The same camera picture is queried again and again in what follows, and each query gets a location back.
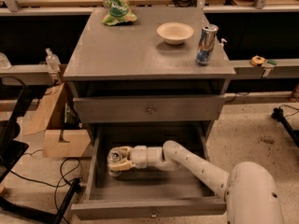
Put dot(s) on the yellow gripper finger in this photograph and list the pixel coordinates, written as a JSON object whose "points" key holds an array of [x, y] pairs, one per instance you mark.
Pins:
{"points": [[120, 166], [118, 153]]}

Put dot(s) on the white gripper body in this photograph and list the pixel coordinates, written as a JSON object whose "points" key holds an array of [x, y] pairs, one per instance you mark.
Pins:
{"points": [[138, 157]]}

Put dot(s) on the green white 7up can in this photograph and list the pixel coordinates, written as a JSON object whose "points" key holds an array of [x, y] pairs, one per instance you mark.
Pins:
{"points": [[113, 174]]}

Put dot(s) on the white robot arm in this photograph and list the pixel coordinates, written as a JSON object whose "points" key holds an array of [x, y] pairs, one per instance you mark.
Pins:
{"points": [[249, 190]]}

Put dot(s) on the open grey middle drawer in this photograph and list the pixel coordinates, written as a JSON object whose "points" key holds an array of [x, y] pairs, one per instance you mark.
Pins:
{"points": [[148, 192]]}

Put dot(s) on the closed grey top drawer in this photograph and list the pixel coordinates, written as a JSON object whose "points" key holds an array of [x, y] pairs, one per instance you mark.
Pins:
{"points": [[149, 109]]}

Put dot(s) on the grey drawer cabinet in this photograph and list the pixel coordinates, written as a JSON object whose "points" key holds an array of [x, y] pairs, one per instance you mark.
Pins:
{"points": [[133, 60]]}

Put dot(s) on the blue silver energy drink can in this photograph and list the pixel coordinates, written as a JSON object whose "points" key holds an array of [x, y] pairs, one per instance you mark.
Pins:
{"points": [[206, 44]]}

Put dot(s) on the cardboard box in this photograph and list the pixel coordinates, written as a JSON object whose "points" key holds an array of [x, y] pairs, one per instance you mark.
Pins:
{"points": [[59, 139]]}

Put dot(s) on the clear plastic bottle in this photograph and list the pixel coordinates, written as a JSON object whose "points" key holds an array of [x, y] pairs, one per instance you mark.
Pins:
{"points": [[52, 61]]}

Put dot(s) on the white bowl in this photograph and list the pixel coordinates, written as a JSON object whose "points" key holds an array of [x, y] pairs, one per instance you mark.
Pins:
{"points": [[175, 33]]}

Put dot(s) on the small white pump bottle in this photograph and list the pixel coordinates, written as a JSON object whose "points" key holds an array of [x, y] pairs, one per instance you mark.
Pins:
{"points": [[223, 43]]}

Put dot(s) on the green chip bag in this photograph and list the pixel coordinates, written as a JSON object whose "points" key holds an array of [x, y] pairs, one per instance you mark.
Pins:
{"points": [[119, 11]]}

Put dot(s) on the black stand leg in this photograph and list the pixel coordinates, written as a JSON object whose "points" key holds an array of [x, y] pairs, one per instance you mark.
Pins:
{"points": [[278, 115]]}

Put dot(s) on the black chair frame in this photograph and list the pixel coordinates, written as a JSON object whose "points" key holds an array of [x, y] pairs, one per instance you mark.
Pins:
{"points": [[10, 153]]}

